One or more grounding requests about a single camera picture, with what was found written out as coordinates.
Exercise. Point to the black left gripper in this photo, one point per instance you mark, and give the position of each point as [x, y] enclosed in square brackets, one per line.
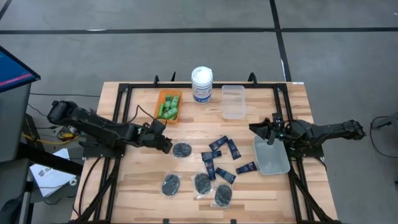
[152, 132]

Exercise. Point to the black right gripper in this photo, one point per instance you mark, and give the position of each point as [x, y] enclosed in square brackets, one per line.
[278, 129]

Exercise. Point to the bagged black comb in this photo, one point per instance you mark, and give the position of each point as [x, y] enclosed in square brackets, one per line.
[171, 185]
[182, 150]
[202, 184]
[222, 196]

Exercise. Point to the dark blue travel tube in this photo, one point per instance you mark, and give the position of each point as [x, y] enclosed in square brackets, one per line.
[225, 175]
[234, 149]
[211, 169]
[246, 168]
[211, 155]
[219, 143]

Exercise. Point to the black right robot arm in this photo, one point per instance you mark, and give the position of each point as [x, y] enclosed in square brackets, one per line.
[335, 129]

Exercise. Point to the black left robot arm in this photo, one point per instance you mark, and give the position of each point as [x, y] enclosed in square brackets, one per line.
[93, 124]

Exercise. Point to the orange plastic bin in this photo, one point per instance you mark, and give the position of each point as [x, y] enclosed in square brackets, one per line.
[158, 119]

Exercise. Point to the translucent plastic tub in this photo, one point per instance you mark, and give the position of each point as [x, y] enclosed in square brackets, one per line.
[273, 161]

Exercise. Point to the clear rectangular plastic container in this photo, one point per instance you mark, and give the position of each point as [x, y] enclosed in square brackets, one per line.
[234, 102]

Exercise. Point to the white wipes canister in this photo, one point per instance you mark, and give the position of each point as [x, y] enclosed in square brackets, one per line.
[202, 84]

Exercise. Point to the white printed paper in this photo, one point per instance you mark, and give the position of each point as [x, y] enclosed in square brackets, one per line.
[49, 177]

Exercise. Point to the grey cabinet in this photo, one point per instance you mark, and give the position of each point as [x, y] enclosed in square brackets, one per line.
[12, 124]

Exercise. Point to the monitor with blue screen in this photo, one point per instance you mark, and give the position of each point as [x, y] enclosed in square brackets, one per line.
[12, 70]

